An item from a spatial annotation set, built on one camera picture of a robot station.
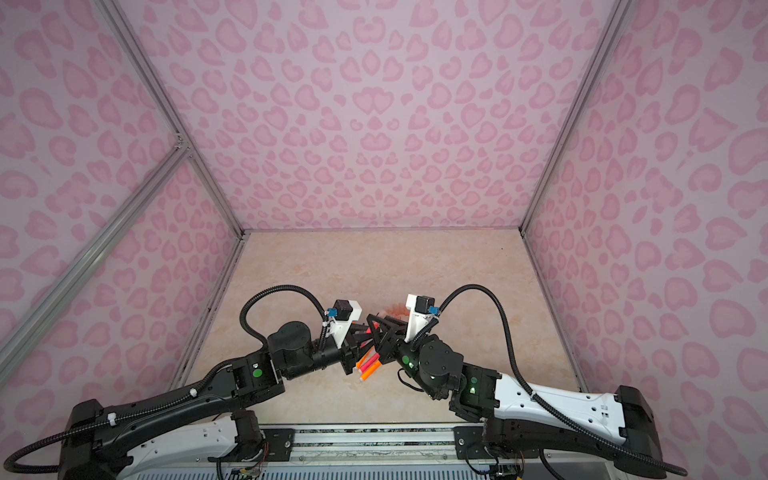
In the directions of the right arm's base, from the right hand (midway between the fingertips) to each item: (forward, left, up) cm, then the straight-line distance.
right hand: (368, 319), depth 62 cm
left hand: (-1, -3, -3) cm, 4 cm away
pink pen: (-1, -2, 0) cm, 2 cm away
